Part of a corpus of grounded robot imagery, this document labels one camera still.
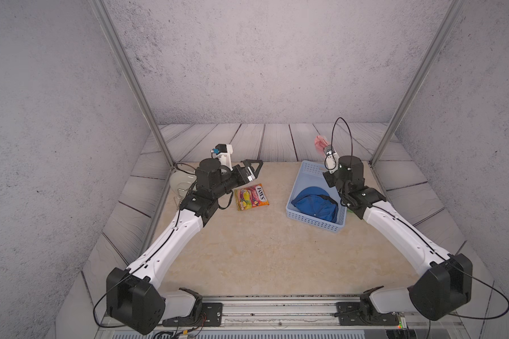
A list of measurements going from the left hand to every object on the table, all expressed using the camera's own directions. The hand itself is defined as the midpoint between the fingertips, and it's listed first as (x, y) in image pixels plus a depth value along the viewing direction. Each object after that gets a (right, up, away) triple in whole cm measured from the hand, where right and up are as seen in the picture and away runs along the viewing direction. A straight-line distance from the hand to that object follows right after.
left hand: (259, 166), depth 71 cm
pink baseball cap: (+24, +9, +14) cm, 29 cm away
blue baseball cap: (+26, -15, +26) cm, 40 cm away
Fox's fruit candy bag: (-4, -13, +33) cm, 36 cm away
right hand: (+28, +2, +8) cm, 30 cm away
